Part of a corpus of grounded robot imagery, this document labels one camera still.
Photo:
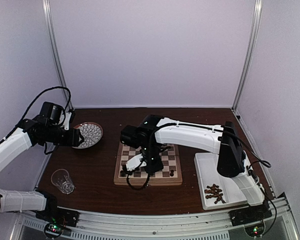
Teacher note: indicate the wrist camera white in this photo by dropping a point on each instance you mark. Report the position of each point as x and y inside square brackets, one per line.
[134, 163]
[68, 119]

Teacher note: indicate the white plastic compartment tray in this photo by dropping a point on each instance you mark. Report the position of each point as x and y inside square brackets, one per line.
[207, 176]

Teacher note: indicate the patterned ceramic plate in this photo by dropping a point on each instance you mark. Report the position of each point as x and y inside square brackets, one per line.
[92, 133]

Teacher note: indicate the left aluminium frame post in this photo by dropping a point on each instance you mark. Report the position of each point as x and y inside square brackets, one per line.
[52, 38]

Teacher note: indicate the front aluminium rail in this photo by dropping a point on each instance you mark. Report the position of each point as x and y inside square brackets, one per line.
[211, 225]

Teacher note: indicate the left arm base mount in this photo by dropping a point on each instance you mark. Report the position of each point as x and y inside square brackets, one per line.
[62, 217]

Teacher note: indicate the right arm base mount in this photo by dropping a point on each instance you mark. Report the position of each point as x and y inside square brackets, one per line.
[250, 214]

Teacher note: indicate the brown chess piece pile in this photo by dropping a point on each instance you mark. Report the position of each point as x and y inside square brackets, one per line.
[214, 192]

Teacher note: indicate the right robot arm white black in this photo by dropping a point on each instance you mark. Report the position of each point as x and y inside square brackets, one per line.
[219, 142]

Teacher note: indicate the aluminium frame post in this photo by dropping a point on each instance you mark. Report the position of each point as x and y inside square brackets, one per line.
[52, 38]
[254, 31]

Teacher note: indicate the right aluminium frame post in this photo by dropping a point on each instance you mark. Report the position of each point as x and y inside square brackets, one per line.
[254, 31]

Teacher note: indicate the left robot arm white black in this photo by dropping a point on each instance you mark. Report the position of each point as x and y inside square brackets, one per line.
[51, 125]

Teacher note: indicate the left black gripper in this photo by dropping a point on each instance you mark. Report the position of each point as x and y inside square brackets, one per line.
[73, 139]

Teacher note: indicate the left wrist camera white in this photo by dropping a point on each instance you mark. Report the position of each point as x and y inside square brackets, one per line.
[68, 119]

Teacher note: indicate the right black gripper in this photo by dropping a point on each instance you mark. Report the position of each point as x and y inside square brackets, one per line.
[159, 165]

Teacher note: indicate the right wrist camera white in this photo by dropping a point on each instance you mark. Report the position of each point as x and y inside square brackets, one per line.
[134, 163]

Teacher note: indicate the clear drinking glass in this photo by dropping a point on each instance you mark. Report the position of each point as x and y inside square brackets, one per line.
[61, 179]

